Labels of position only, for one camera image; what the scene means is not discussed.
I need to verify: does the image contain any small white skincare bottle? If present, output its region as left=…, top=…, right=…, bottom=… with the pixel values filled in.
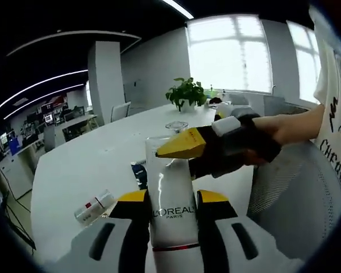
left=73, top=189, right=115, bottom=228

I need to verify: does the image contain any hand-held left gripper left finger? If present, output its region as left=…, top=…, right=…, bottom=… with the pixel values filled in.
left=55, top=189, right=156, bottom=273

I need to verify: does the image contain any green dark skincare packet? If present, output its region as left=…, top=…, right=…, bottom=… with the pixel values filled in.
left=130, top=158, right=148, bottom=191

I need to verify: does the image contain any green potted plant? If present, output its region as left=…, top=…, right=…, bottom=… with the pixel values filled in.
left=165, top=77, right=208, bottom=113

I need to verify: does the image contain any white office chair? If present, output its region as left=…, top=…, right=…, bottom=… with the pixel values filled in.
left=110, top=101, right=132, bottom=123

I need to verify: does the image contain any large window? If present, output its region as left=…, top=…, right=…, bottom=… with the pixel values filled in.
left=186, top=14, right=273, bottom=93
left=286, top=21, right=322, bottom=105

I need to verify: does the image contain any grey mesh chair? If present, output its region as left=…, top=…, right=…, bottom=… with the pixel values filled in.
left=246, top=138, right=341, bottom=254

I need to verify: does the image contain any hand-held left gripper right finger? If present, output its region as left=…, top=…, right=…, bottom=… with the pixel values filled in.
left=196, top=189, right=298, bottom=273

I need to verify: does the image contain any blue storage bin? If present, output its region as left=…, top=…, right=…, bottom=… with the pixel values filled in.
left=8, top=136, right=20, bottom=156

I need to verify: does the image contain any white skincare tube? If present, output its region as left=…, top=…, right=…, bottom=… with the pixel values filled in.
left=144, top=135, right=202, bottom=273

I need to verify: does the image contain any person's right hand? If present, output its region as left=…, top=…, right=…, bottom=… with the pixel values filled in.
left=243, top=150, right=265, bottom=167

